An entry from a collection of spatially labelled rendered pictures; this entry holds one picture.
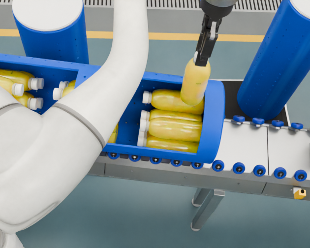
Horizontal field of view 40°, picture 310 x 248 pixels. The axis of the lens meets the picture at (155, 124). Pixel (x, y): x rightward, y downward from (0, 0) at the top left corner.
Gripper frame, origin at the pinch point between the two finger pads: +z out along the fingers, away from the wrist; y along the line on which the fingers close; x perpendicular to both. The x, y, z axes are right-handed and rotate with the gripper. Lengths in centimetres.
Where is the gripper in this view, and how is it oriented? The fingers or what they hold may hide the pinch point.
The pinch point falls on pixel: (202, 50)
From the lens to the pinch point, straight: 113.0
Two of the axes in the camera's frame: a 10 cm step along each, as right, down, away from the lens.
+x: -9.9, -1.2, -0.3
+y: 0.9, -8.8, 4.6
